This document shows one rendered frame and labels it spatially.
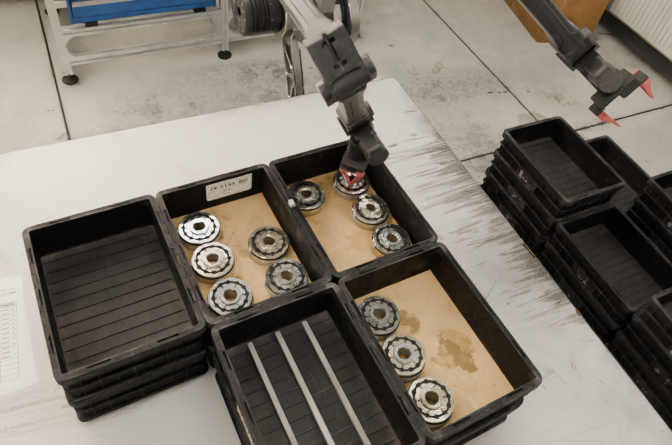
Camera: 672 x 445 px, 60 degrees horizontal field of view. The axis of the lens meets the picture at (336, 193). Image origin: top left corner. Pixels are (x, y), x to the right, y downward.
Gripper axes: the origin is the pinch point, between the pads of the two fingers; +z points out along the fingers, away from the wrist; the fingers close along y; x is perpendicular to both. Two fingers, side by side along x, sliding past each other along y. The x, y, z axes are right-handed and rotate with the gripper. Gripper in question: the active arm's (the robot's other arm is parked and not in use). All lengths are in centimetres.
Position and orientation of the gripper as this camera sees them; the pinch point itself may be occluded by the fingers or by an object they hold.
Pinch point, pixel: (352, 177)
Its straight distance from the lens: 163.7
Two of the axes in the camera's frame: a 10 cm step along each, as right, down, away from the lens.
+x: -9.5, -3.0, 1.2
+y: 3.0, -6.9, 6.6
